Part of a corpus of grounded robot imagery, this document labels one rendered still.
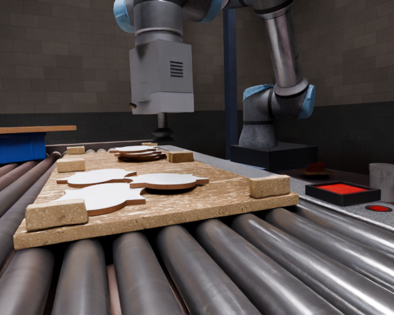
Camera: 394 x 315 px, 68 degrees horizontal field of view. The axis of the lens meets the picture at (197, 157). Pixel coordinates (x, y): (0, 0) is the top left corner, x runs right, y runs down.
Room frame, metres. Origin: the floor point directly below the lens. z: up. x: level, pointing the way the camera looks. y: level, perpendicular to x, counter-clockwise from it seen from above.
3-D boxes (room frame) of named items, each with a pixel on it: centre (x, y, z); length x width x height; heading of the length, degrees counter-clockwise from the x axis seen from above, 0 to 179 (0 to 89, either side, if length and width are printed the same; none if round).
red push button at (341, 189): (0.45, -0.22, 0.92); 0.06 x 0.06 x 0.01; 19
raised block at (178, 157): (0.76, 0.04, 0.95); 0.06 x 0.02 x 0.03; 111
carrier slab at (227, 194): (0.53, 0.09, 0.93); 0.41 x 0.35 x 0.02; 21
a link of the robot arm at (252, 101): (1.16, -0.25, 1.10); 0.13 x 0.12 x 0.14; 56
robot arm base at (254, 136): (1.17, -0.24, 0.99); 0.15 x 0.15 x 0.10
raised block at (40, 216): (0.30, 0.15, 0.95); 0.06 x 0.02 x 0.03; 111
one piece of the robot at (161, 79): (0.48, 0.06, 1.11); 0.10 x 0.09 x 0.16; 132
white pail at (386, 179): (3.55, -2.29, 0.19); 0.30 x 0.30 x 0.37
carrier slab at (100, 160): (0.92, 0.24, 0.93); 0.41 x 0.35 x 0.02; 20
